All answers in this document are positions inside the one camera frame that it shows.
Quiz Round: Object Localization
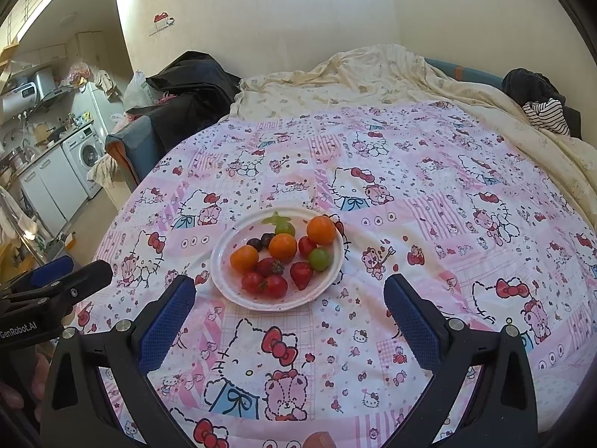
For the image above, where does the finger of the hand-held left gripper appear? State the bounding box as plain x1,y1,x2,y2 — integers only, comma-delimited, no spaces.
0,256,74,297
0,260,114,323

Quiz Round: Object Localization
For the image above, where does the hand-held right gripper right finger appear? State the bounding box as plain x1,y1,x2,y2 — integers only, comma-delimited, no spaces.
383,273,539,448

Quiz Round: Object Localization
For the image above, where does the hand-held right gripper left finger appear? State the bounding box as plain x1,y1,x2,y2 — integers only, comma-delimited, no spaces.
44,274,197,448

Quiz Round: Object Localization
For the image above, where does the small orange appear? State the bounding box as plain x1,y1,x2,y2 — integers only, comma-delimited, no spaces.
230,245,260,273
306,215,337,246
268,233,298,263

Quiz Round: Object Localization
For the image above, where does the pink strawberry-pattern plate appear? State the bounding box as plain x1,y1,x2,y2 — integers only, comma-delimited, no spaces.
210,205,345,312

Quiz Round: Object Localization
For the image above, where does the red strawberry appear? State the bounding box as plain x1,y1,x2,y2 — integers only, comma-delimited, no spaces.
256,258,285,278
290,261,314,291

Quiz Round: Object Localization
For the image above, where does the person's left hand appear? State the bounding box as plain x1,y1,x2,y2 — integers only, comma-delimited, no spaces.
0,355,51,411

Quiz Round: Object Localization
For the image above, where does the white kitchen cabinet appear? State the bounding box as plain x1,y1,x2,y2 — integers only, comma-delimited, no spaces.
16,149,89,239

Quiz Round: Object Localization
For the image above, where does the pink cartoon-cat printed blanket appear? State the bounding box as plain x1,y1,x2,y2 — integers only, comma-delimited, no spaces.
75,103,597,448

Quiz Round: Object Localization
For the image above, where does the beige cloth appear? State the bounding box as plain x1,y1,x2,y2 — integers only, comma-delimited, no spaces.
88,154,122,185

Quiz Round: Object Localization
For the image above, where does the white washing machine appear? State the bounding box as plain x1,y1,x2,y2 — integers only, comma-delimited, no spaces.
62,124,106,199

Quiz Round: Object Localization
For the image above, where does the blue sofa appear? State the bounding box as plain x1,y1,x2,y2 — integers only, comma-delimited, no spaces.
105,96,229,185

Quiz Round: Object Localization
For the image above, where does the white fridge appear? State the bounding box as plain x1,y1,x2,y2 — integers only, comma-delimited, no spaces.
77,81,117,150

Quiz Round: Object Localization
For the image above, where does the white water heater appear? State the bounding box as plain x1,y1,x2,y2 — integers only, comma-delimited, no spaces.
0,68,54,119

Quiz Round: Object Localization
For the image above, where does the white plastic bag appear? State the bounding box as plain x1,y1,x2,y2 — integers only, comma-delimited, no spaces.
122,70,152,108

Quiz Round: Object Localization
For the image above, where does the black jacket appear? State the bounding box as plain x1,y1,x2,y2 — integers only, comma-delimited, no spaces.
146,50,242,117

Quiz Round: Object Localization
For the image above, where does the black-white striped garment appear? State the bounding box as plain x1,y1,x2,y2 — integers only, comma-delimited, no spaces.
521,98,571,136

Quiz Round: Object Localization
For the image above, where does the cream duvet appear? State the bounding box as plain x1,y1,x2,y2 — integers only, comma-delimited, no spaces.
228,44,597,225

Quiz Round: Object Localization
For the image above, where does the blue headboard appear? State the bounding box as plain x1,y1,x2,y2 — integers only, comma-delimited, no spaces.
422,57,504,89

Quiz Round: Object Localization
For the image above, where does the black clothing pile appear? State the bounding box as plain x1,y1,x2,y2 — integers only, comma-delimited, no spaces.
503,68,581,138

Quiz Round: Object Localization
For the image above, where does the small wall shelf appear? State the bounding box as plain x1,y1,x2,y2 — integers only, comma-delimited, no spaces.
148,10,175,35

